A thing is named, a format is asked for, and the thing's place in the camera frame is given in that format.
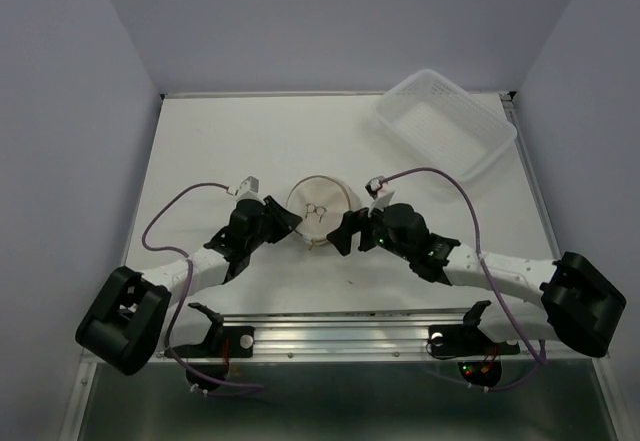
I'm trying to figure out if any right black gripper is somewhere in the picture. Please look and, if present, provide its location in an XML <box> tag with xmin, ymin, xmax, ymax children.
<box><xmin>325</xmin><ymin>196</ymin><xmax>413</xmax><ymax>262</ymax></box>

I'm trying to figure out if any round white mesh laundry bag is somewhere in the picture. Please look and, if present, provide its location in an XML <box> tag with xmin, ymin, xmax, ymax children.
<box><xmin>286</xmin><ymin>175</ymin><xmax>362</xmax><ymax>249</ymax></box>

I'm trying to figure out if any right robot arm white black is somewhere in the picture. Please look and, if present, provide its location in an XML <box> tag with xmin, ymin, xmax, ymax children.
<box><xmin>327</xmin><ymin>203</ymin><xmax>627</xmax><ymax>358</ymax></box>

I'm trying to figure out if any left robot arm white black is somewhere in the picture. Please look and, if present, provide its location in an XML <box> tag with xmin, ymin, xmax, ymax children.
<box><xmin>75</xmin><ymin>196</ymin><xmax>303</xmax><ymax>375</ymax></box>

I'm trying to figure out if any white plastic mesh basket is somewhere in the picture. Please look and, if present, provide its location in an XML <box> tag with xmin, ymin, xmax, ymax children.
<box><xmin>372</xmin><ymin>69</ymin><xmax>517</xmax><ymax>183</ymax></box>

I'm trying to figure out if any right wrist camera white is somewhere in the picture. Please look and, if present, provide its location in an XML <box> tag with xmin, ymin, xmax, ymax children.
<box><xmin>365</xmin><ymin>176</ymin><xmax>395</xmax><ymax>217</ymax></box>

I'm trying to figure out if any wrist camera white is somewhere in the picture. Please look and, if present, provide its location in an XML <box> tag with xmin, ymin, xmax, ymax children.
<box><xmin>226</xmin><ymin>176</ymin><xmax>262</xmax><ymax>202</ymax></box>
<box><xmin>365</xmin><ymin>176</ymin><xmax>395</xmax><ymax>217</ymax></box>

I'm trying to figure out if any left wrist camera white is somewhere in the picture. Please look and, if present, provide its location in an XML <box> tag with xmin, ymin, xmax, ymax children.
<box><xmin>226</xmin><ymin>176</ymin><xmax>262</xmax><ymax>202</ymax></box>

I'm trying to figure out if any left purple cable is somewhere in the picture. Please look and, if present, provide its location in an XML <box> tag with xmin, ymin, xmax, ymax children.
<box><xmin>142</xmin><ymin>182</ymin><xmax>264</xmax><ymax>397</ymax></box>

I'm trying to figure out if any aluminium mounting rail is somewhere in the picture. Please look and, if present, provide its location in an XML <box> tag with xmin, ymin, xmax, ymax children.
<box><xmin>79</xmin><ymin>310</ymin><xmax>612</xmax><ymax>365</ymax></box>

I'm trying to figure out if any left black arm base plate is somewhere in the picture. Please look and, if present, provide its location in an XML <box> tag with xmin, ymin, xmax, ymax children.
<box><xmin>172</xmin><ymin>325</ymin><xmax>255</xmax><ymax>359</ymax></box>

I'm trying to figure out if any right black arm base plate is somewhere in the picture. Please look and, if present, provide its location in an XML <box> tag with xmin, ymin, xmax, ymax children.
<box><xmin>427</xmin><ymin>324</ymin><xmax>520</xmax><ymax>358</ymax></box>

